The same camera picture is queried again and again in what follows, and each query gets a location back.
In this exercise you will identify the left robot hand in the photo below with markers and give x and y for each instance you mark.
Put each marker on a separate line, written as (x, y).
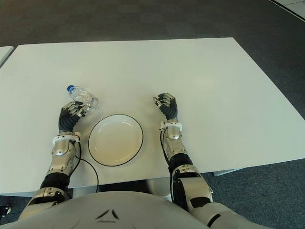
(68, 119)

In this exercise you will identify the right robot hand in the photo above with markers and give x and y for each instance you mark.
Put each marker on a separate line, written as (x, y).
(170, 108)

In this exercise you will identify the clear bottle with blue cap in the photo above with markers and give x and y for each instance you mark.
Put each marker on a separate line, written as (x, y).
(81, 95)

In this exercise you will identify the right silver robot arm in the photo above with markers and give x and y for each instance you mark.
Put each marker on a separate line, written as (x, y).
(176, 148)

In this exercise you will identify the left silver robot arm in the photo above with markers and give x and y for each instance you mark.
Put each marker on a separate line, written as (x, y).
(60, 148)

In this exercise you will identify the white plate with black rim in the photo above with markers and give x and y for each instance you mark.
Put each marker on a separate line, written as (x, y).
(114, 140)

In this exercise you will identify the white table leg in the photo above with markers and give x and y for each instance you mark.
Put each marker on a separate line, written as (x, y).
(159, 186)

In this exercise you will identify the neighbouring white table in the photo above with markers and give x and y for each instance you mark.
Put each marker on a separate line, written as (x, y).
(3, 55)

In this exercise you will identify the grey robot torso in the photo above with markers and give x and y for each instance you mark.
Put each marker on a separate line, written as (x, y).
(107, 210)

